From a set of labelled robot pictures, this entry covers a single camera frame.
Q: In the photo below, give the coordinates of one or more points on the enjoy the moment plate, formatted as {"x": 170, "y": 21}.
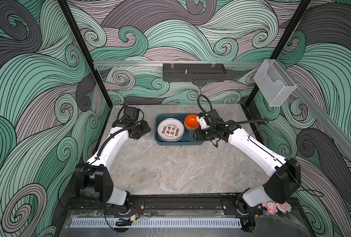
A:
{"x": 170, "y": 130}

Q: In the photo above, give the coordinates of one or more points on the black frame post left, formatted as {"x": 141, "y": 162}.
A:
{"x": 80, "y": 41}

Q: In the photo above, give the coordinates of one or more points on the aluminium rail right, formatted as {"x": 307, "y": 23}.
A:
{"x": 329, "y": 104}

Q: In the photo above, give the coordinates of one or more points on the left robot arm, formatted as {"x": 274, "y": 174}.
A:
{"x": 93, "y": 179}

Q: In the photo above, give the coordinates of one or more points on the black wall shelf tray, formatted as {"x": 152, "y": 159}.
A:
{"x": 194, "y": 72}

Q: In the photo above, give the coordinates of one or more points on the aluminium rail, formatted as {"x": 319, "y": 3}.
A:
{"x": 136, "y": 63}
{"x": 329, "y": 104}

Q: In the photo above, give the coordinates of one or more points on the pink white plush toy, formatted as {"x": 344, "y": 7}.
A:
{"x": 284, "y": 207}

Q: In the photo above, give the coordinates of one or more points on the orange bowl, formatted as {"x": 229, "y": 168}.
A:
{"x": 191, "y": 121}

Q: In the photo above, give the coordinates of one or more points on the black frame post right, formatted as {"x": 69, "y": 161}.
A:
{"x": 294, "y": 21}

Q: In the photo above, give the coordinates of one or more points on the yellow bowl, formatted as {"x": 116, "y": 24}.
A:
{"x": 191, "y": 128}

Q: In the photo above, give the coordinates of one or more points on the black frame post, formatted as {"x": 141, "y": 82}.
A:
{"x": 294, "y": 21}
{"x": 80, "y": 41}

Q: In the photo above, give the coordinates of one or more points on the aluminium rail back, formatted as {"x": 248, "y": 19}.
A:
{"x": 136, "y": 63}

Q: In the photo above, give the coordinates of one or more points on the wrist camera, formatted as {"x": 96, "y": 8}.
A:
{"x": 207, "y": 121}
{"x": 132, "y": 113}

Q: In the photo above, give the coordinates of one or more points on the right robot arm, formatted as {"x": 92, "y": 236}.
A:
{"x": 284, "y": 175}

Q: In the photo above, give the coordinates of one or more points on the clear acrylic wall holder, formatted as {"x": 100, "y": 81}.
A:
{"x": 274, "y": 82}

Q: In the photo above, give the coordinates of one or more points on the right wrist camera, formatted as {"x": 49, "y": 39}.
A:
{"x": 207, "y": 121}

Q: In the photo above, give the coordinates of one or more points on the white slotted cable duct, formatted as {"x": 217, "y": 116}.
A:
{"x": 159, "y": 223}

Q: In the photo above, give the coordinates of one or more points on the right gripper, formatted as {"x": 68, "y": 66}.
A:
{"x": 201, "y": 137}

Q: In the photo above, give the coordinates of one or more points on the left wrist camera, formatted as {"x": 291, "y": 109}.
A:
{"x": 132, "y": 113}

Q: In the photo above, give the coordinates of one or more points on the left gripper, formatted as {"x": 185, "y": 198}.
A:
{"x": 146, "y": 128}

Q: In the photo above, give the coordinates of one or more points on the clear plastic cup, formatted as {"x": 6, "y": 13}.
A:
{"x": 193, "y": 136}

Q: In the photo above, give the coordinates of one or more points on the teal plastic bin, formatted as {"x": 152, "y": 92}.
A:
{"x": 184, "y": 141}

